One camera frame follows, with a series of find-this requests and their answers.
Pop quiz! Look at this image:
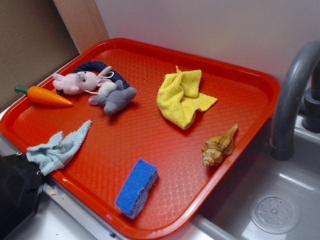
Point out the navy blue fabric ring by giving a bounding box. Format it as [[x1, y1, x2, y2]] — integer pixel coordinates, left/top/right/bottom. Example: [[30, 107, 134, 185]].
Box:
[[71, 60, 131, 90]]

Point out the grey toy faucet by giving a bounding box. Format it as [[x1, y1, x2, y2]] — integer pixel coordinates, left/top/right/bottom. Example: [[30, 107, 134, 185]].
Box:
[[270, 40, 320, 161]]

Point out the grey plush bunny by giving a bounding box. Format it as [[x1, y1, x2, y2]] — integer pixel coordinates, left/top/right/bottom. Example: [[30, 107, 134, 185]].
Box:
[[88, 80, 137, 115]]

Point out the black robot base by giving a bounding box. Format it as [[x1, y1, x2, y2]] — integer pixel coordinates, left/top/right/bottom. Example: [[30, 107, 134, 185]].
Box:
[[0, 152, 44, 240]]

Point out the blue sponge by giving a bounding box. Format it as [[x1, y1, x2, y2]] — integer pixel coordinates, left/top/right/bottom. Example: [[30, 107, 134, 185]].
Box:
[[115, 158, 159, 220]]

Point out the yellow cloth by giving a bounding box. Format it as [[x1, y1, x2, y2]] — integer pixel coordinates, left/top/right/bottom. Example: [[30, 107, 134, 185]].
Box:
[[156, 67, 218, 130]]

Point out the grey toy sink basin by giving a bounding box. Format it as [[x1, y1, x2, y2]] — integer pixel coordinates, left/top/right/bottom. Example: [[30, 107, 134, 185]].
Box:
[[191, 116, 320, 240]]

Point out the pink plush bunny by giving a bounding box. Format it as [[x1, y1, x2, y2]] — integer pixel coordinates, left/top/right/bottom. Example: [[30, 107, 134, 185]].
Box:
[[52, 66, 117, 96]]

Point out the brown cardboard panel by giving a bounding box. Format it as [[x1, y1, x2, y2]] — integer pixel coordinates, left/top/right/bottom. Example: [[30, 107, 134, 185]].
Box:
[[0, 0, 109, 111]]

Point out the orange toy carrot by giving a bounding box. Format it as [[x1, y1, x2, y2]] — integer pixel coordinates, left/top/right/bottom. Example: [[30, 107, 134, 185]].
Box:
[[14, 84, 73, 107]]

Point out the brown seashell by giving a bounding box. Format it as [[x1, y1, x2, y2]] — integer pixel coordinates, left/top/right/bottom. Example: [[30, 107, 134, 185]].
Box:
[[201, 124, 238, 167]]

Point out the light blue cloth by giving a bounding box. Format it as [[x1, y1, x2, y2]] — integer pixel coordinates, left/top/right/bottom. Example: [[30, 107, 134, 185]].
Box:
[[26, 120, 92, 176]]

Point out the dark grey faucet handle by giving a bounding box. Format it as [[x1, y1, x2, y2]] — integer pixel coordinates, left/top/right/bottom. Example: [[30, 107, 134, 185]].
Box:
[[302, 65, 320, 134]]

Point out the red plastic tray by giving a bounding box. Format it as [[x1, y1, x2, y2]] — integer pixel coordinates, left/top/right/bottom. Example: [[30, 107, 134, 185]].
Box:
[[0, 38, 280, 240]]

